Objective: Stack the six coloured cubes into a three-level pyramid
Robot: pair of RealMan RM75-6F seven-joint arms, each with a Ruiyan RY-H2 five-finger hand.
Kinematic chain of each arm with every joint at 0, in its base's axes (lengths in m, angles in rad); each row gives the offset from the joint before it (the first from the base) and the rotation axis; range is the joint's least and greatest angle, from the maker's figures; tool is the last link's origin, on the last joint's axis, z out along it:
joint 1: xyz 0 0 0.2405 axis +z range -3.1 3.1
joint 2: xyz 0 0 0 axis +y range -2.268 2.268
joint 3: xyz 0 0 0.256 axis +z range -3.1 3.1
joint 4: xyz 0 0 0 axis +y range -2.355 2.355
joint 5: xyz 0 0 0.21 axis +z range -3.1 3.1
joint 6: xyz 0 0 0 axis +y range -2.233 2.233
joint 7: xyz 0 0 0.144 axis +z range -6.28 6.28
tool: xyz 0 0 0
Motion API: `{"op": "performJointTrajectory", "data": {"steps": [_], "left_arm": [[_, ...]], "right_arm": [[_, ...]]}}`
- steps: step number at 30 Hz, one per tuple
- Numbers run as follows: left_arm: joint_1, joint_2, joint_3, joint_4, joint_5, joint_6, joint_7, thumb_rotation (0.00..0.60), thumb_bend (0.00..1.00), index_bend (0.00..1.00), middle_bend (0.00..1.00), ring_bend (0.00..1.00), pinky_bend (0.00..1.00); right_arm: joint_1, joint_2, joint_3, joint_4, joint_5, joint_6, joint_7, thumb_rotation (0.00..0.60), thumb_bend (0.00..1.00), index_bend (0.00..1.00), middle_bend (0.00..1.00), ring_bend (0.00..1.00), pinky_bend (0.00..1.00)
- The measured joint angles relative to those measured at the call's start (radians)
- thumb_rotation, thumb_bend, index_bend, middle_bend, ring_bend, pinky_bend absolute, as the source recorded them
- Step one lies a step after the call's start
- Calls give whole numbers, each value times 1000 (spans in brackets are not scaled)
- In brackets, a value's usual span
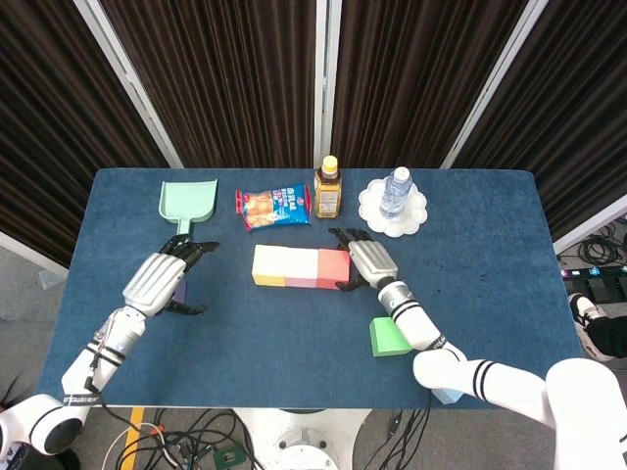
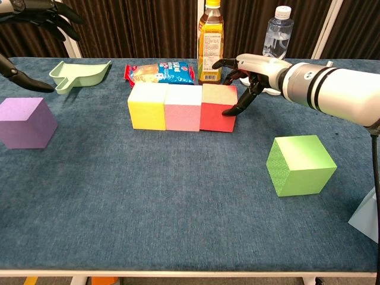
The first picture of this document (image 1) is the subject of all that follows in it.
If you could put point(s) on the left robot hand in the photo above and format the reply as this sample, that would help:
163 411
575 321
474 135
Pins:
154 284

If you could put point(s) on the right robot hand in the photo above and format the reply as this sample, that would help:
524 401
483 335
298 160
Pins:
374 262

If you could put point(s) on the purple foam cube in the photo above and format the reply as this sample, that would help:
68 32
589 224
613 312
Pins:
181 293

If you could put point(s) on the red foam cube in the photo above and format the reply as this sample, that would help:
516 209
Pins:
333 267

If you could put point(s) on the pink foam cube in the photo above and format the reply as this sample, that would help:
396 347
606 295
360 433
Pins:
301 267

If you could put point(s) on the green foam cube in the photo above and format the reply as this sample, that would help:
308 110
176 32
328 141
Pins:
384 340

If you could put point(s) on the yellow foam cube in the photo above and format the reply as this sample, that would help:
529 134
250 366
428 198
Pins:
269 264

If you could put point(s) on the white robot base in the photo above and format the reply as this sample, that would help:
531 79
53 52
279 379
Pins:
299 440

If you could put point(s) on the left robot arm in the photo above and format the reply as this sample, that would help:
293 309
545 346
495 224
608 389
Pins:
98 352

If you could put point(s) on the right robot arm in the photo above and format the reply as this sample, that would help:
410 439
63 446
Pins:
490 382

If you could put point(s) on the light blue foam cube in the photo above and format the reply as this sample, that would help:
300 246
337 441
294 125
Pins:
448 395

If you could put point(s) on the white scalloped plate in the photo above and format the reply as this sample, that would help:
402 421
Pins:
372 215

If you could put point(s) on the clear water bottle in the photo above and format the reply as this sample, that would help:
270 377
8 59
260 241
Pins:
393 196

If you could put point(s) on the yellow tea bottle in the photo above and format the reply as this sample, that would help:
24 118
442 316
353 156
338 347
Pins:
327 196

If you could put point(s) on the mint green plastic dustpan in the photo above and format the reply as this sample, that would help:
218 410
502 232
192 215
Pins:
188 201

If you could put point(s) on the clear plastic bag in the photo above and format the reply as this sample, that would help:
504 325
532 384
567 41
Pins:
51 279

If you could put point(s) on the blue fabric table cover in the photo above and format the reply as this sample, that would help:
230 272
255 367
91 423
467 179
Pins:
294 343

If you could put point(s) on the blue snack bag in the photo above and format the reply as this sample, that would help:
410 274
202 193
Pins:
274 205

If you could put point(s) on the dark pleated curtain panel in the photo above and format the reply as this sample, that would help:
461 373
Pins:
401 88
49 122
578 108
235 88

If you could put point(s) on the green circuit board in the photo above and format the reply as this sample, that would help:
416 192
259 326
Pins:
226 457

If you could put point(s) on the white sneaker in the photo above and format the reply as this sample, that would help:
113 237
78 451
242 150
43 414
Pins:
583 308

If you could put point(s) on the black trouser leg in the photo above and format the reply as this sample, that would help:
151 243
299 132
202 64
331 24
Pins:
607 335

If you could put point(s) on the white partition rail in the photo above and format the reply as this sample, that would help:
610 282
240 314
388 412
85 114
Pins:
593 222
29 251

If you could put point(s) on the white partition post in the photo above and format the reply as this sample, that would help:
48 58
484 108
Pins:
125 73
327 73
499 73

